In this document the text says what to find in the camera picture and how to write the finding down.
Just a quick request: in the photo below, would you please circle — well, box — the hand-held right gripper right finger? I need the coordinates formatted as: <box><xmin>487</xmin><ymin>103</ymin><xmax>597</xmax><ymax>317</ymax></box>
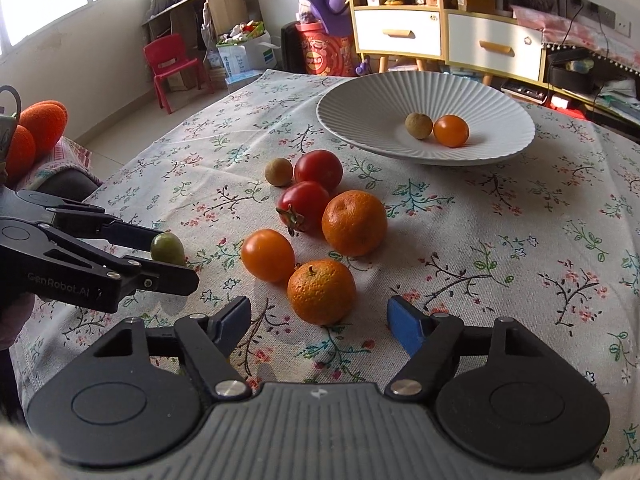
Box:
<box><xmin>385</xmin><ymin>295</ymin><xmax>543</xmax><ymax>397</ymax></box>

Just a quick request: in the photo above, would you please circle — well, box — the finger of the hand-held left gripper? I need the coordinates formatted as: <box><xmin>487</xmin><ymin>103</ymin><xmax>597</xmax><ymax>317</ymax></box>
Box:
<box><xmin>112</xmin><ymin>255</ymin><xmax>200</xmax><ymax>296</ymax></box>
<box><xmin>50</xmin><ymin>204</ymin><xmax>168</xmax><ymax>252</ymax></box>

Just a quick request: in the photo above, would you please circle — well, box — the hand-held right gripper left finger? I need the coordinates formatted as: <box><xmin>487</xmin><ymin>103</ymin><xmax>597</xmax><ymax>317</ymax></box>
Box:
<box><xmin>92</xmin><ymin>296</ymin><xmax>252</xmax><ymax>402</ymax></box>

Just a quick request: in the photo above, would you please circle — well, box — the small green fruit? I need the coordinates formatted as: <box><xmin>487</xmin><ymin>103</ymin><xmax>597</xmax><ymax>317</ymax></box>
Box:
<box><xmin>150</xmin><ymin>231</ymin><xmax>187</xmax><ymax>266</ymax></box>

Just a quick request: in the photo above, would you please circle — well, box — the orange tomato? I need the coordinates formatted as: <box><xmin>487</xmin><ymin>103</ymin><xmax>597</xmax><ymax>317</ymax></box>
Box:
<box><xmin>433</xmin><ymin>114</ymin><xmax>470</xmax><ymax>149</ymax></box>
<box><xmin>241</xmin><ymin>228</ymin><xmax>297</xmax><ymax>283</ymax></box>

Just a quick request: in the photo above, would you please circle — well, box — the orange mandarin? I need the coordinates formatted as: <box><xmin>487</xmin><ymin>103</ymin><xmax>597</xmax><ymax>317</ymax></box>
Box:
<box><xmin>321</xmin><ymin>190</ymin><xmax>389</xmax><ymax>258</ymax></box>
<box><xmin>287</xmin><ymin>259</ymin><xmax>357</xmax><ymax>326</ymax></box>

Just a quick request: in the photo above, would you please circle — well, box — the red tomato with stem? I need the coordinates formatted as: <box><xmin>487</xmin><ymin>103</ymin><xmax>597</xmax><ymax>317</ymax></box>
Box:
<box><xmin>276</xmin><ymin>181</ymin><xmax>332</xmax><ymax>237</ymax></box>

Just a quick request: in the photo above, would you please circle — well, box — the white ribbed plate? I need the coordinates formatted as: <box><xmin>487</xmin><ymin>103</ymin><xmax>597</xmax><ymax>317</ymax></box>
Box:
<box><xmin>316</xmin><ymin>71</ymin><xmax>536</xmax><ymax>167</ymax></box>

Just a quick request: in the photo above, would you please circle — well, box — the person's left forearm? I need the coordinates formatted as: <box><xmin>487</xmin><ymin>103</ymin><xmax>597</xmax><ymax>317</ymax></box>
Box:
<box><xmin>0</xmin><ymin>292</ymin><xmax>36</xmax><ymax>353</ymax></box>

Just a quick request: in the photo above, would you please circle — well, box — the dark sofa armrest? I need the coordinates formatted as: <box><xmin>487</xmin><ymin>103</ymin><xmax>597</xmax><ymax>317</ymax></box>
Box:
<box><xmin>20</xmin><ymin>137</ymin><xmax>103</xmax><ymax>201</ymax></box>

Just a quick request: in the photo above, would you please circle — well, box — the orange plush toy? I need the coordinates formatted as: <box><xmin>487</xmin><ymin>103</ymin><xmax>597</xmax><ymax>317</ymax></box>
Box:
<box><xmin>5</xmin><ymin>124</ymin><xmax>37</xmax><ymax>181</ymax></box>
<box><xmin>19</xmin><ymin>101</ymin><xmax>68</xmax><ymax>153</ymax></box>

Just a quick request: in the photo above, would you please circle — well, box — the floral tablecloth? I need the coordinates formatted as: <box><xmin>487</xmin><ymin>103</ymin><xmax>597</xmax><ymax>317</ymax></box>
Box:
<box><xmin>10</xmin><ymin>69</ymin><xmax>640</xmax><ymax>480</ymax></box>

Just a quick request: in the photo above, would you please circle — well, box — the red plastic chair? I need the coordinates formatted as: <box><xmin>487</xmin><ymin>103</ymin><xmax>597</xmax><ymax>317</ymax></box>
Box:
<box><xmin>143</xmin><ymin>34</ymin><xmax>206</xmax><ymax>115</ymax></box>

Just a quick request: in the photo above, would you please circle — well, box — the light blue box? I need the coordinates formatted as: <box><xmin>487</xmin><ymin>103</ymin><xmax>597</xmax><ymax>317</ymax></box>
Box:
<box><xmin>224</xmin><ymin>71</ymin><xmax>261</xmax><ymax>92</ymax></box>

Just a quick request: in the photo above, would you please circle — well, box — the white shopping bag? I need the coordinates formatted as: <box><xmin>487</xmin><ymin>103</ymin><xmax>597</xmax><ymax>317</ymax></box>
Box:
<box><xmin>216</xmin><ymin>30</ymin><xmax>273</xmax><ymax>73</ymax></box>

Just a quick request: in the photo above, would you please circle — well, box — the black heater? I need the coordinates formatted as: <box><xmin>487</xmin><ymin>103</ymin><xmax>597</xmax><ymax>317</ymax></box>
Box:
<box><xmin>280</xmin><ymin>21</ymin><xmax>313</xmax><ymax>73</ymax></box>

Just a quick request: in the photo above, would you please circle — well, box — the wooden desk with shelf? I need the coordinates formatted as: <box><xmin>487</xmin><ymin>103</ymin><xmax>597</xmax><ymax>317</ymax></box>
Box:
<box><xmin>141</xmin><ymin>0</ymin><xmax>264</xmax><ymax>68</ymax></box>

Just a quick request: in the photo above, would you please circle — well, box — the red round box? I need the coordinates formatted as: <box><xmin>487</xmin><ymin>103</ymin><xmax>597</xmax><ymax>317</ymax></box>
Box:
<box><xmin>295</xmin><ymin>21</ymin><xmax>357</xmax><ymax>78</ymax></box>

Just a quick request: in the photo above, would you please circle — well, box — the tall wooden drawer cabinet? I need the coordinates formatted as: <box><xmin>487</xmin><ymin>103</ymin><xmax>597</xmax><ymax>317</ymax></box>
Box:
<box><xmin>344</xmin><ymin>0</ymin><xmax>446</xmax><ymax>73</ymax></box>

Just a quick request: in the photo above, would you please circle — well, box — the black box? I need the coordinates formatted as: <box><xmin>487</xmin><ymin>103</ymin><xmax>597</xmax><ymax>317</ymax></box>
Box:
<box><xmin>547</xmin><ymin>50</ymin><xmax>631</xmax><ymax>96</ymax></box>

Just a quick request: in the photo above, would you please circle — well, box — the low wooden drawer cabinet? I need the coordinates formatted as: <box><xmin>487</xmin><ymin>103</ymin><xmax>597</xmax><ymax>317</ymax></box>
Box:
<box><xmin>444</xmin><ymin>7</ymin><xmax>547</xmax><ymax>88</ymax></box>

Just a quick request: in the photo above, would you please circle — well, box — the pink cloth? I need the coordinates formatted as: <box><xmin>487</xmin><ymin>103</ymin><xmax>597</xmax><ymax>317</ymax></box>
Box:
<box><xmin>510</xmin><ymin>5</ymin><xmax>640</xmax><ymax>73</ymax></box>

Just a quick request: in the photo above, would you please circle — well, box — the black power cable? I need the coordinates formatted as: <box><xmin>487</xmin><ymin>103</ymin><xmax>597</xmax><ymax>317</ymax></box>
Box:
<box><xmin>560</xmin><ymin>2</ymin><xmax>583</xmax><ymax>51</ymax></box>

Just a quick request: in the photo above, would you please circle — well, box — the wide wall outlet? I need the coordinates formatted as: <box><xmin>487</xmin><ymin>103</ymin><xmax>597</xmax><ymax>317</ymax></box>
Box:
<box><xmin>585</xmin><ymin>0</ymin><xmax>616</xmax><ymax>26</ymax></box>

